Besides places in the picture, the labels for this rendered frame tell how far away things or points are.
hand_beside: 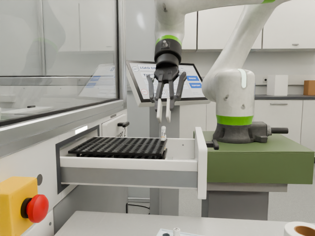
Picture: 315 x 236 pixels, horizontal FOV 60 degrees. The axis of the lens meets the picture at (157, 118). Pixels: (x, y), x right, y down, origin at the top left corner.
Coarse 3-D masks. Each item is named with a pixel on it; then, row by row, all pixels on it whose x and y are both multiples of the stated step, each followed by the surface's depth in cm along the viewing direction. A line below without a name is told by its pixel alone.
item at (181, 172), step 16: (176, 144) 82; (192, 144) 81; (64, 160) 61; (80, 160) 60; (96, 160) 60; (112, 160) 59; (128, 160) 59; (144, 160) 59; (160, 160) 59; (176, 160) 59; (192, 160) 80; (64, 176) 61; (80, 176) 60; (96, 176) 60; (112, 176) 60; (128, 176) 59; (144, 176) 59; (160, 176) 58; (176, 176) 58; (192, 176) 58
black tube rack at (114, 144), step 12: (84, 144) 73; (96, 144) 72; (108, 144) 71; (120, 144) 71; (132, 144) 71; (144, 144) 71; (156, 144) 72; (84, 156) 70; (96, 156) 71; (108, 156) 71; (120, 156) 70; (132, 156) 71; (144, 156) 70; (156, 156) 70
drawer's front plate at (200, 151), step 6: (198, 132) 74; (198, 138) 65; (198, 144) 59; (204, 144) 59; (198, 150) 56; (204, 150) 55; (198, 156) 55; (204, 156) 55; (198, 162) 56; (204, 162) 55; (198, 168) 56; (204, 168) 55; (198, 174) 56; (204, 174) 56; (198, 180) 56; (204, 180) 56; (198, 186) 56; (204, 186) 56; (198, 192) 56; (204, 192) 56; (198, 198) 57; (204, 198) 56
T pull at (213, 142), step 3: (207, 141) 70; (210, 141) 70; (213, 141) 69; (216, 141) 69; (207, 144) 68; (210, 144) 68; (213, 144) 67; (216, 144) 66; (213, 147) 67; (216, 147) 65
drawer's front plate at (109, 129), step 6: (114, 120) 99; (120, 120) 108; (126, 120) 118; (102, 126) 90; (108, 126) 91; (114, 126) 99; (120, 126) 108; (102, 132) 90; (108, 132) 91; (114, 132) 99; (120, 132) 108; (126, 132) 118
